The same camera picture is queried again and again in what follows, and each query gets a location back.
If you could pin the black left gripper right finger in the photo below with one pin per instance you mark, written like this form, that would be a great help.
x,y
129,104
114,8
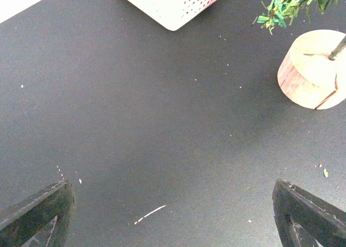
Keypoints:
x,y
303,219

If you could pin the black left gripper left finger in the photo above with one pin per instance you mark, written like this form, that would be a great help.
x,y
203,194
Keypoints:
x,y
42,219

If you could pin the white perforated plastic basket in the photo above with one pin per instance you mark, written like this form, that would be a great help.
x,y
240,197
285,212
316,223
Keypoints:
x,y
172,14

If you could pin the small green christmas tree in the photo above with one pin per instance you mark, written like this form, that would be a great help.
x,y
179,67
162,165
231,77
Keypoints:
x,y
312,73

